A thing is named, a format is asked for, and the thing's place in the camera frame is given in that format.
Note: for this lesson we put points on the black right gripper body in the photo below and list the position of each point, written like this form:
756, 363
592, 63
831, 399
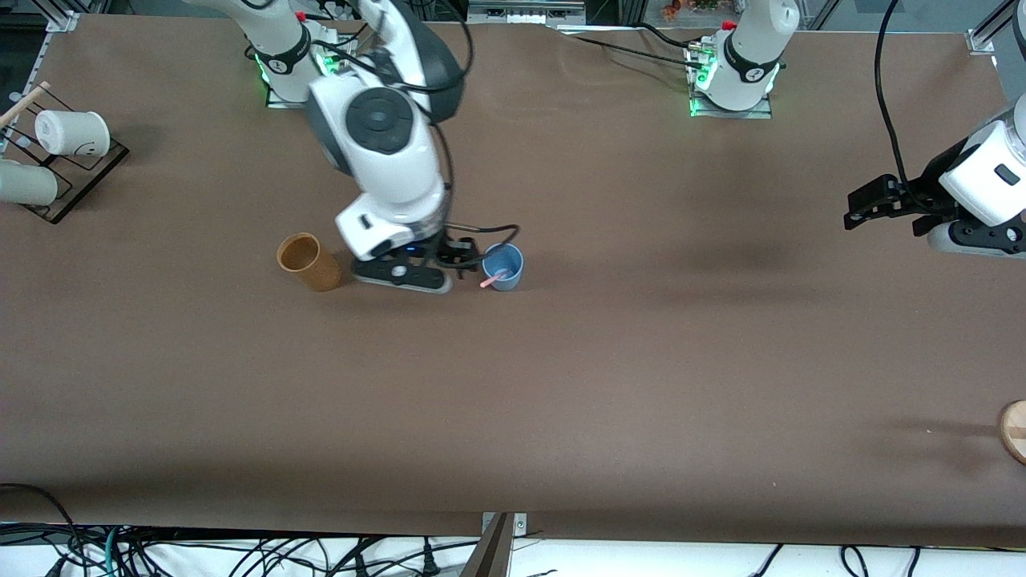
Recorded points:
454, 250

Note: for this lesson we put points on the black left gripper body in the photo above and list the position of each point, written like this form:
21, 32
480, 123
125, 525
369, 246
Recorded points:
927, 195

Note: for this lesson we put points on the pink chopstick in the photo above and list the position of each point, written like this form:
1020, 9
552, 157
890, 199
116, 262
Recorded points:
490, 280

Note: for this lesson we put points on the blue cup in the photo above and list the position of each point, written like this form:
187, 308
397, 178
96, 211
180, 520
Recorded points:
511, 272

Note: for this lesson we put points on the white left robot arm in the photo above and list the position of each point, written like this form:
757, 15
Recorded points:
986, 175

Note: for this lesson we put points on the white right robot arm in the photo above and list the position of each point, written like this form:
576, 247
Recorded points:
385, 160

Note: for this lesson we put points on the brown cylindrical cup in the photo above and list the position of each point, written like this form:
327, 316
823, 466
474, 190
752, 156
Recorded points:
317, 268

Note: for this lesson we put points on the white cup with face print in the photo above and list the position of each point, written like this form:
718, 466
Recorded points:
72, 132

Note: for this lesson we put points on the plain white cup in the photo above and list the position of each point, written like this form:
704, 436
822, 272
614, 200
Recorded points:
24, 183

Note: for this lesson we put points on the grey metal box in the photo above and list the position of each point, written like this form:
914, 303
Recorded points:
525, 11

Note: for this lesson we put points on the round wooden disc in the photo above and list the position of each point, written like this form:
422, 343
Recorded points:
1015, 431

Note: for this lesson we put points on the dark support beam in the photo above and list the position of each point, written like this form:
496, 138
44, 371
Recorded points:
490, 553

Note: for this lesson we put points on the wooden stick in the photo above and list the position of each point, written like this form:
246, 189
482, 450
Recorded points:
24, 102

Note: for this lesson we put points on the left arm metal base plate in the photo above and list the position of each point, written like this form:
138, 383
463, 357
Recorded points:
733, 113

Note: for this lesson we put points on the aluminium frame profile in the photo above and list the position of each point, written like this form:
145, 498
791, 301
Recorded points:
982, 40
66, 18

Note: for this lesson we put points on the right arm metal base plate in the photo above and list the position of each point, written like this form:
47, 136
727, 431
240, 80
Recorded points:
272, 98

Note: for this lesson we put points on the metal table bracket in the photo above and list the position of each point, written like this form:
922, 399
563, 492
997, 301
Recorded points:
521, 524

